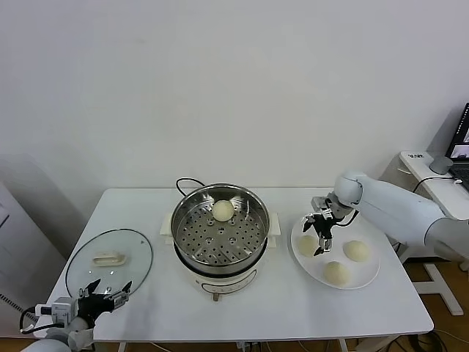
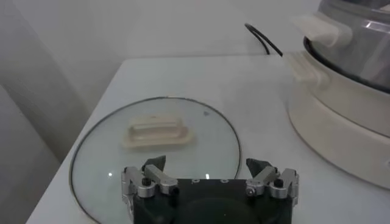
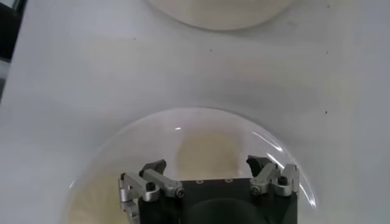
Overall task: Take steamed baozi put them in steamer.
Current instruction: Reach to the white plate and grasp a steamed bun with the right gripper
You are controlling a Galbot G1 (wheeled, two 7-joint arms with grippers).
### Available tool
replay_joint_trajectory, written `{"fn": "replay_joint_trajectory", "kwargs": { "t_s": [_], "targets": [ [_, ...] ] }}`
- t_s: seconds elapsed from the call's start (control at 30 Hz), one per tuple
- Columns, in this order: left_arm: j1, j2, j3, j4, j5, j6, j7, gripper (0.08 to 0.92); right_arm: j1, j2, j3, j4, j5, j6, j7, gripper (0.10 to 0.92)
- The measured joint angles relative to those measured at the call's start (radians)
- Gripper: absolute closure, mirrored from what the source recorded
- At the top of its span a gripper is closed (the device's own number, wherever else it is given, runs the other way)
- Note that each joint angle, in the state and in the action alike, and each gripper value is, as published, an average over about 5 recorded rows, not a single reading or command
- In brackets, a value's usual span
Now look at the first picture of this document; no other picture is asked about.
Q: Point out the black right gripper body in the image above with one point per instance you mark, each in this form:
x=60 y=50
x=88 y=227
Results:
x=323 y=226

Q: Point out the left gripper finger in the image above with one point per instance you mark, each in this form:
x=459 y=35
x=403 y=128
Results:
x=119 y=297
x=88 y=290

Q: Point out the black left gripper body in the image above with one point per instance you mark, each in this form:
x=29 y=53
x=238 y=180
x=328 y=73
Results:
x=89 y=306

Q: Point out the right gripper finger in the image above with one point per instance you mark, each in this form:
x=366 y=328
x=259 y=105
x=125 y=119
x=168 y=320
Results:
x=324 y=243
x=309 y=223

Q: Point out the white steamed baozi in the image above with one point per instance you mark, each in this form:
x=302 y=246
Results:
x=356 y=251
x=306 y=245
x=222 y=210
x=336 y=273

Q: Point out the round glass pot lid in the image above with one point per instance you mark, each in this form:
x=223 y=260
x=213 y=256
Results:
x=128 y=256

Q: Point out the stainless steel steamer basket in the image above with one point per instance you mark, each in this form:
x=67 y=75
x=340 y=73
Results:
x=194 y=205

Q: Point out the round white plate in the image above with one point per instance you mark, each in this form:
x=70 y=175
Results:
x=329 y=258

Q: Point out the white table leg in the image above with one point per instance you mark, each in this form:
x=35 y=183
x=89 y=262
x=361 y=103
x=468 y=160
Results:
x=343 y=346
x=121 y=347

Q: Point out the cream electric cooking pot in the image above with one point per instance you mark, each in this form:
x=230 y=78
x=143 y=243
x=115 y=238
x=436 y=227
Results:
x=227 y=284

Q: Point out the white side desk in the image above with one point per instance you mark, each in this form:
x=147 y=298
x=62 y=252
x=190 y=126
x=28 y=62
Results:
x=443 y=190

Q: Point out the grey round desk gadget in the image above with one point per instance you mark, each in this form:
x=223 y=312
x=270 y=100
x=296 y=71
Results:
x=441 y=165

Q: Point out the dark open laptop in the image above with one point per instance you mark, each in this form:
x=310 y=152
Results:
x=462 y=146

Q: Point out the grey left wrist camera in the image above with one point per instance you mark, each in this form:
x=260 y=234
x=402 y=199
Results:
x=64 y=311

